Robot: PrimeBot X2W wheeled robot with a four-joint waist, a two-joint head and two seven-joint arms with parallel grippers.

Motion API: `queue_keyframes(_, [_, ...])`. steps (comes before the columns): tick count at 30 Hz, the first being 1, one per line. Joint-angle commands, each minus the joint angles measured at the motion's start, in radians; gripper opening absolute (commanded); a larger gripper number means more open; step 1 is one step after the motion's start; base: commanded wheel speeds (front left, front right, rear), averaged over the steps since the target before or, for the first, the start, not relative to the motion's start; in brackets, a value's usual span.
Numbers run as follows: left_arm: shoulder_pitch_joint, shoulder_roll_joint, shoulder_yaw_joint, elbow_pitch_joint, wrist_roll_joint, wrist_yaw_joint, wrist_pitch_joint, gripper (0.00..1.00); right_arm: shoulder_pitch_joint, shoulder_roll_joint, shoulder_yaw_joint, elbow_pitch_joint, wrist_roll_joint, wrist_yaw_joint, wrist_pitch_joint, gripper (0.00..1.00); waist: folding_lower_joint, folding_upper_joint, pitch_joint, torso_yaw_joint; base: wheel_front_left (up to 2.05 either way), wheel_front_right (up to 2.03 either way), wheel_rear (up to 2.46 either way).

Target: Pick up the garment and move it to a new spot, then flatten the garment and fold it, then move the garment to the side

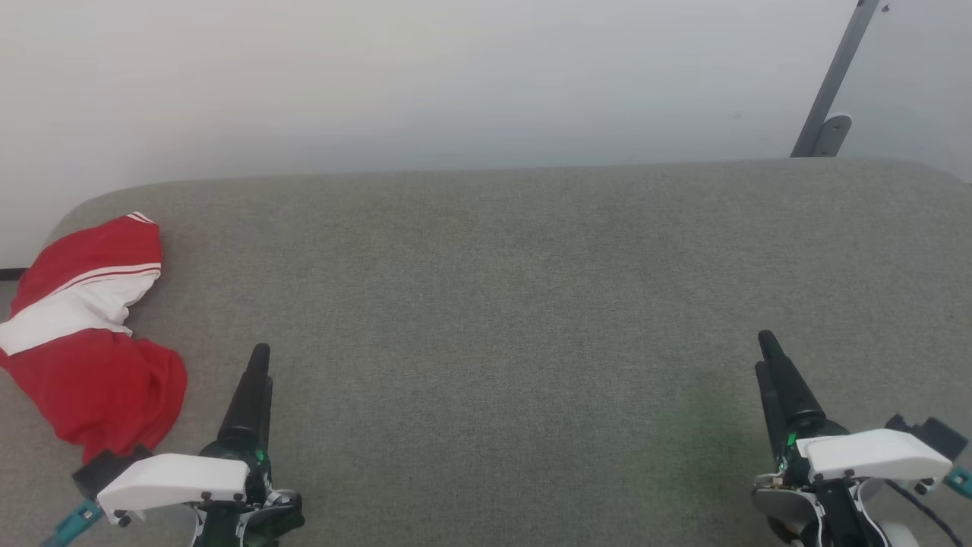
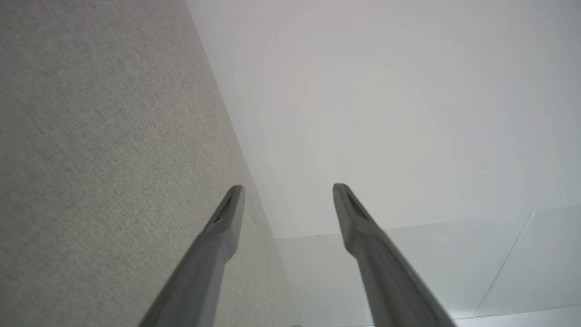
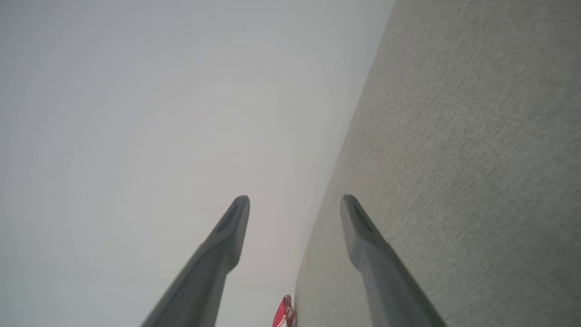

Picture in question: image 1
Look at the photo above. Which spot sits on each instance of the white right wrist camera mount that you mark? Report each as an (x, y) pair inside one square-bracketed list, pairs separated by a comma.
[(873, 453)]

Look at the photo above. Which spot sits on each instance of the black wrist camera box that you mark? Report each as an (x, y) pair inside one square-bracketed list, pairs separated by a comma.
[(106, 467), (930, 434)]

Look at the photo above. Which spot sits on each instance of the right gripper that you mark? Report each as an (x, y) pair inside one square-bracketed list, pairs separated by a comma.
[(805, 501)]

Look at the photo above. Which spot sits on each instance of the grey metal pole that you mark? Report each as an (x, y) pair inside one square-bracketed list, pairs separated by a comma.
[(834, 76)]

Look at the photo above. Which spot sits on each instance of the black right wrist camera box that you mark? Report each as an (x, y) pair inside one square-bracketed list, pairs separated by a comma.
[(930, 434)]

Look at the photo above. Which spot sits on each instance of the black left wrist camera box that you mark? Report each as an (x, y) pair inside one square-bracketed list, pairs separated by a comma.
[(106, 467)]

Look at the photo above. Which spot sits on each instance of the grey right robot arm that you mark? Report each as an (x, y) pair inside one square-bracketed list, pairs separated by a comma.
[(900, 535)]

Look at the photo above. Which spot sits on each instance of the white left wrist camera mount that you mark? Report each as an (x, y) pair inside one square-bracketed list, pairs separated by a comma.
[(175, 479)]

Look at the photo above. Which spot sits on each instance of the grey metal pole bracket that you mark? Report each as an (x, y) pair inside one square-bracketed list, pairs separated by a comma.
[(831, 135)]

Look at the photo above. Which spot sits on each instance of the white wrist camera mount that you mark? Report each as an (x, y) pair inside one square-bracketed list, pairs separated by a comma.
[(873, 453), (175, 479)]

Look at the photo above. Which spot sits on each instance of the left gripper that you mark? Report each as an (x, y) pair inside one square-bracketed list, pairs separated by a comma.
[(262, 516)]

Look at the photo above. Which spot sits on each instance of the red and white shirt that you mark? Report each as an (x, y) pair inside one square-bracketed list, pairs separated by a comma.
[(91, 365)]

